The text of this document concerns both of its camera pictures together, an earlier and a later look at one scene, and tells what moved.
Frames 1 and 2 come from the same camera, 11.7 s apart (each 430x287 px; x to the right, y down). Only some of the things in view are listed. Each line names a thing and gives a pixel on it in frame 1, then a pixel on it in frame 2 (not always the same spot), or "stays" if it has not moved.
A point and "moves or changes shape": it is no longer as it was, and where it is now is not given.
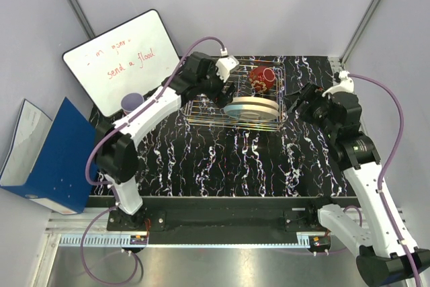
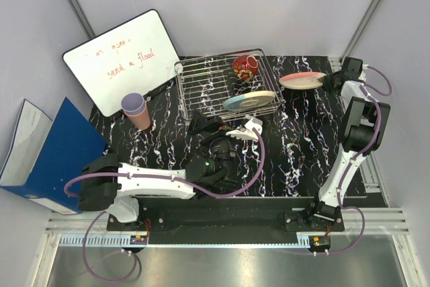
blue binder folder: (51, 161) stays
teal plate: (250, 112) → (248, 101)
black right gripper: (310, 93) → (326, 80)
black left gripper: (219, 97) → (200, 124)
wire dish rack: (252, 98) moves or changes shape
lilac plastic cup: (130, 101) stays
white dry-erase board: (133, 57) stays
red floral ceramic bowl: (262, 78) → (246, 66)
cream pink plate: (255, 100) → (302, 80)
